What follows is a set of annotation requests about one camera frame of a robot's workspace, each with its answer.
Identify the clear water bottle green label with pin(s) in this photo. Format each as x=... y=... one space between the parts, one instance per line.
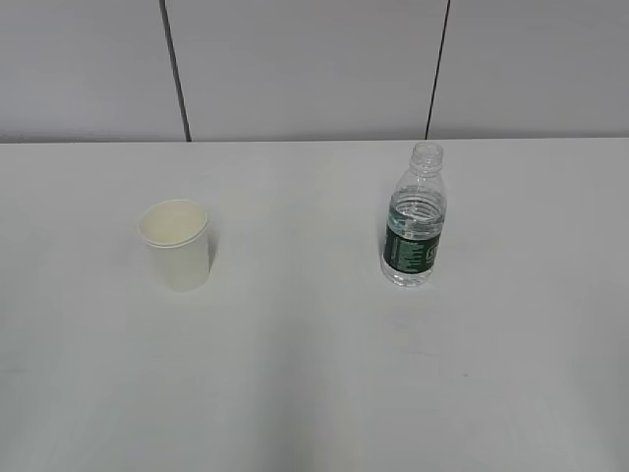
x=415 y=219

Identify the white paper cup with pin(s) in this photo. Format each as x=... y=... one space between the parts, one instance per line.
x=175 y=234

